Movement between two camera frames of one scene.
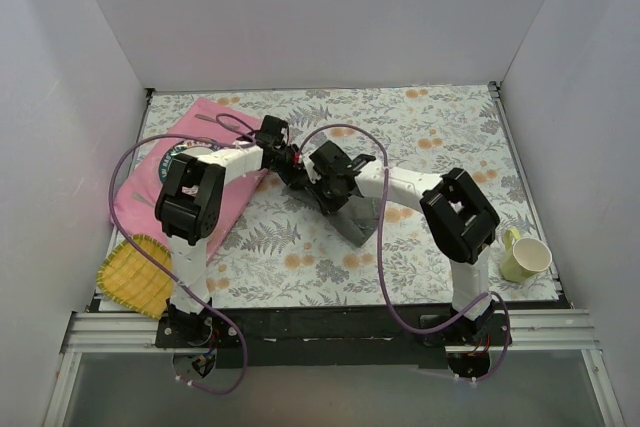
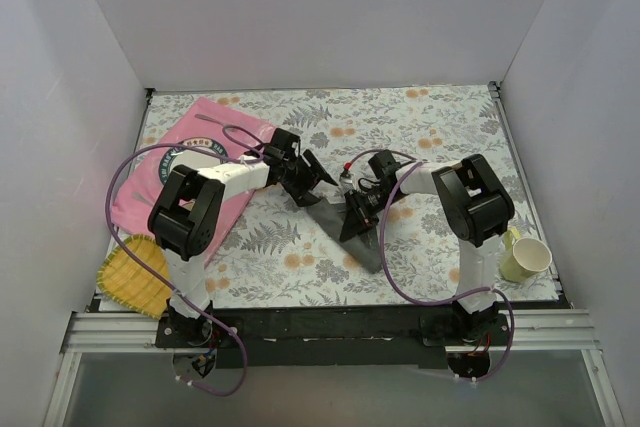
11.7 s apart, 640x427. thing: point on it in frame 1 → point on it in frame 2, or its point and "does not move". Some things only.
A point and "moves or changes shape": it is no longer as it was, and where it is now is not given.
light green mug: x=524 y=257 does not move
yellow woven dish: x=132 y=279 does not move
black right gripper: x=329 y=192 → x=360 y=208
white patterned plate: x=188 y=148 does not move
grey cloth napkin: x=355 y=219 moves or changes shape
